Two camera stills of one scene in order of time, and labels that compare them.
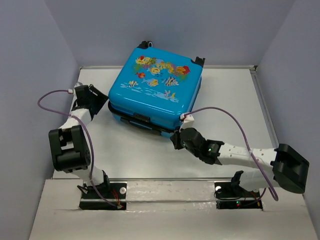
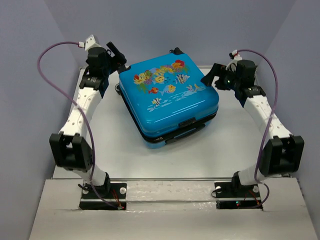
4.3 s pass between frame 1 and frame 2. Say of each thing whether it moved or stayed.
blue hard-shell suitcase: moved
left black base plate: stayed
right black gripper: moved
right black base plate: stayed
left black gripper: moved
